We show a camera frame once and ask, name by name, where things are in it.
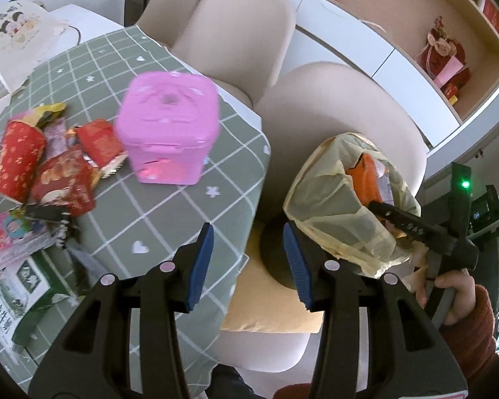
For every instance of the person's dark trouser leg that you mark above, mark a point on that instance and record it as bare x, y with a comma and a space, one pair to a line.
237, 382

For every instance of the beige chair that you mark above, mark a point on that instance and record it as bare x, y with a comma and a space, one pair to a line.
341, 108
170, 4
237, 37

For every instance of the pink plastic bin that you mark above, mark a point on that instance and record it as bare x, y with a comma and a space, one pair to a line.
166, 126

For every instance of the yellow translucent plastic bag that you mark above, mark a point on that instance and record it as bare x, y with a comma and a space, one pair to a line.
328, 216

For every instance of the person's right forearm red sleeve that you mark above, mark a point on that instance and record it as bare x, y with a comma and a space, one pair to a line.
474, 341

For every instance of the small red packet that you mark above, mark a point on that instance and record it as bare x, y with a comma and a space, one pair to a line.
99, 141

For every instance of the red snack packet with figure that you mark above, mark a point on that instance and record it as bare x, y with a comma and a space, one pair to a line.
62, 187

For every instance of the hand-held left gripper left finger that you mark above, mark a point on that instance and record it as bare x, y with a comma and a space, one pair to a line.
201, 266

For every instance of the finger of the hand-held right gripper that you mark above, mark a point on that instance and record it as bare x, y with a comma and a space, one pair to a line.
407, 221

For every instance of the pale pink wrapper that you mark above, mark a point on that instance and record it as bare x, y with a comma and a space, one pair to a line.
59, 137

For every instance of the pink printed packet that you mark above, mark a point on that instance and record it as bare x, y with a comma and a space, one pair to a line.
8, 232

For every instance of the yellow seat cushion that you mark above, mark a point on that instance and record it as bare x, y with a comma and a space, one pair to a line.
270, 307

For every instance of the dark crumpled wrapper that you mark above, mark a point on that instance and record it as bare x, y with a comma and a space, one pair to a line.
50, 216

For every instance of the red gold-patterned packet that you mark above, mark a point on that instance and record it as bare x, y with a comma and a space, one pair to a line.
18, 162

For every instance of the red plush doll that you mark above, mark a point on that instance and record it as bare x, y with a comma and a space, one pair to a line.
443, 56

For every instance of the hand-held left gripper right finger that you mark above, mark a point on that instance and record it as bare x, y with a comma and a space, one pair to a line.
297, 266

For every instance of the black round base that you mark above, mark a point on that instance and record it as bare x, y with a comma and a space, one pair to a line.
274, 249

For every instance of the wooden wall shelf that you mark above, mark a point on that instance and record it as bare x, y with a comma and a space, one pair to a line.
440, 0

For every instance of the green checked tablecloth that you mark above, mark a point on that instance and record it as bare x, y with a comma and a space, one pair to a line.
216, 162

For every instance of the green and white carton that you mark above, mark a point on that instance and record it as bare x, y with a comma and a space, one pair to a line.
16, 299

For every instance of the yellow and pink snack packet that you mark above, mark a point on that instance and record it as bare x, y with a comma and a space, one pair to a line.
45, 112

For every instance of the orange packet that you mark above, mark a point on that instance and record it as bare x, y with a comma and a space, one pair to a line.
364, 178

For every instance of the red picture frame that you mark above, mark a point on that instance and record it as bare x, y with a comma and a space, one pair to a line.
495, 12

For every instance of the white sideboard cabinet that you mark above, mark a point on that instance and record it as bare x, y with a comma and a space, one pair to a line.
349, 37

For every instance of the white printed food cover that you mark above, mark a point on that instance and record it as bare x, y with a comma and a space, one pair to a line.
20, 43

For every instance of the person's right hand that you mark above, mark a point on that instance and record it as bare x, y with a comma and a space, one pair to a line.
463, 297

